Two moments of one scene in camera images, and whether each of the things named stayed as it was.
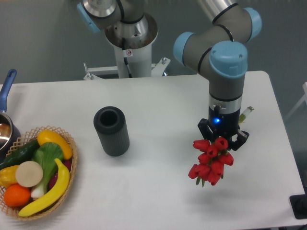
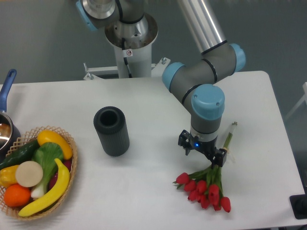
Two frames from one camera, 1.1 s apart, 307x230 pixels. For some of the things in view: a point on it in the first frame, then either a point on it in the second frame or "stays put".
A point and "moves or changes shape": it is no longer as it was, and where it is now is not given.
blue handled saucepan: x=10 y=133 stays put
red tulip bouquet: x=210 y=166 moves or changes shape
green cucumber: x=25 y=154 stays put
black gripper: x=223 y=121 to x=216 y=156
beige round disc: x=29 y=174 stays put
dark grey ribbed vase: x=111 y=124 stays put
